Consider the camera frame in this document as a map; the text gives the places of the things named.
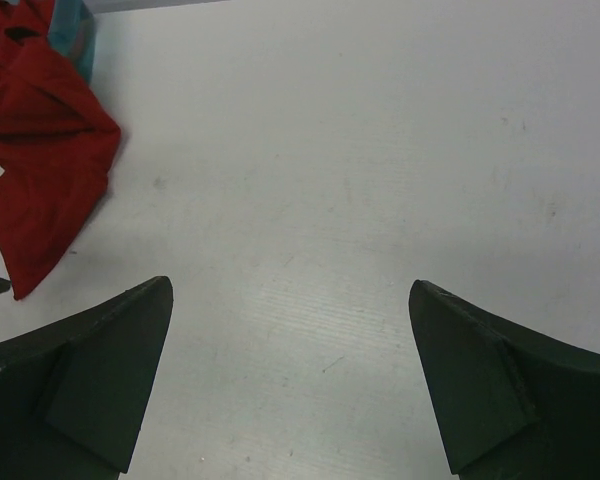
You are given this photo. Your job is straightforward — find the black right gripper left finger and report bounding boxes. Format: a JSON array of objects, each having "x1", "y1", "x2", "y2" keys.
[{"x1": 0, "y1": 276, "x2": 173, "y2": 479}]

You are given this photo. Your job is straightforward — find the teal transparent plastic bin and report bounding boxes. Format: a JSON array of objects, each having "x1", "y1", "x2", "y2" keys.
[{"x1": 47, "y1": 0, "x2": 96, "y2": 84}]

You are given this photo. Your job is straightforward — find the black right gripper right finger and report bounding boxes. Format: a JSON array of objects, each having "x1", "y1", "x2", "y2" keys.
[{"x1": 409, "y1": 280, "x2": 600, "y2": 479}]

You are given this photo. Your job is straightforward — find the red t shirt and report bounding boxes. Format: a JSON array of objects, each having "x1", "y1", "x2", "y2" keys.
[{"x1": 0, "y1": 1, "x2": 121, "y2": 300}]

